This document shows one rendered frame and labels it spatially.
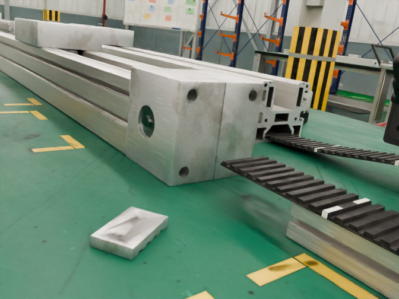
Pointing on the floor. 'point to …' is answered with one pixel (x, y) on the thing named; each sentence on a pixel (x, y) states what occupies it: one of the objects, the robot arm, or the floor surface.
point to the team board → (164, 15)
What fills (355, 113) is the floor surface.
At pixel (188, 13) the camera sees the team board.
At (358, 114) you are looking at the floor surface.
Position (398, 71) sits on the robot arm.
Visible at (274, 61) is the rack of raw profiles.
